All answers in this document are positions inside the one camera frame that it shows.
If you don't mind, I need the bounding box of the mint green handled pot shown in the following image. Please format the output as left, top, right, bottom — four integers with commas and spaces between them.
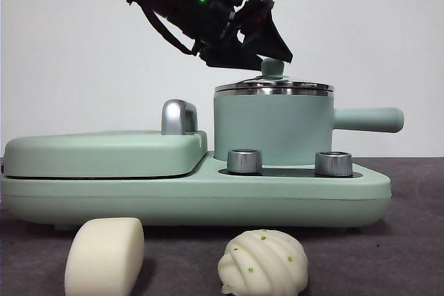
212, 84, 405, 168

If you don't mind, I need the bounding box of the twisted white bun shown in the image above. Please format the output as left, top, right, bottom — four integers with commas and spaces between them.
216, 229, 309, 296

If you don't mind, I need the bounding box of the plain white steamed bun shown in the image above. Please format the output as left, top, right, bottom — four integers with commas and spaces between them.
64, 218, 146, 296

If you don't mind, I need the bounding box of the glass pot lid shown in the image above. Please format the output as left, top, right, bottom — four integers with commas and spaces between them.
214, 58, 336, 93

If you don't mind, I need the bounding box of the green grill lid, silver handle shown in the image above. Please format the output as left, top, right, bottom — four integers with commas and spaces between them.
3, 100, 210, 177

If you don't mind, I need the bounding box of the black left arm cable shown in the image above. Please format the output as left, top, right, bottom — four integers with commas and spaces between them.
144, 4, 200, 58

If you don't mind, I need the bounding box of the silver control knob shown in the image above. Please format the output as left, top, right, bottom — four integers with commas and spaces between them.
227, 149, 264, 175
314, 151, 354, 177

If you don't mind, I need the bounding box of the mint green breakfast machine base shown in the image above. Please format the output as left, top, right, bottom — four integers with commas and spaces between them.
0, 152, 393, 233

